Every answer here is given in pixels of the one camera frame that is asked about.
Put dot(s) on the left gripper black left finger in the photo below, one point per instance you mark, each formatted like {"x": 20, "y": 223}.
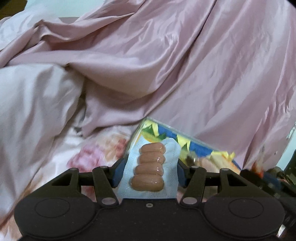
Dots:
{"x": 105, "y": 179}

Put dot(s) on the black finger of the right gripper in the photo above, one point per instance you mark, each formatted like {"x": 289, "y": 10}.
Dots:
{"x": 265, "y": 181}

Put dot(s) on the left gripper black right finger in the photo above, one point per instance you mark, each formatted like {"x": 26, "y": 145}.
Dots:
{"x": 193, "y": 180}

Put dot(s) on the sausage pack light blue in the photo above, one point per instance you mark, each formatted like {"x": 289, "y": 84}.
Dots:
{"x": 151, "y": 171}

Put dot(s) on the red spicy snack packet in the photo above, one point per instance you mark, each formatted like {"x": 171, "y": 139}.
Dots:
{"x": 257, "y": 168}

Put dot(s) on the grey shallow cardboard box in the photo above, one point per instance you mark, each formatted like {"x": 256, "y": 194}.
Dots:
{"x": 155, "y": 131}

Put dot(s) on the floral pink quilt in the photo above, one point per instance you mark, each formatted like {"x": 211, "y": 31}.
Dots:
{"x": 71, "y": 150}

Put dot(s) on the pale pink duvet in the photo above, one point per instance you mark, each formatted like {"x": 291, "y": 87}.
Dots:
{"x": 37, "y": 100}

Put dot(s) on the shiny pink satin sheet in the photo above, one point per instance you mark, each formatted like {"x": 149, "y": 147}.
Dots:
{"x": 220, "y": 71}

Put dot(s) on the brown wooden headboard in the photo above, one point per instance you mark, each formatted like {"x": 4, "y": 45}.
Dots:
{"x": 11, "y": 7}

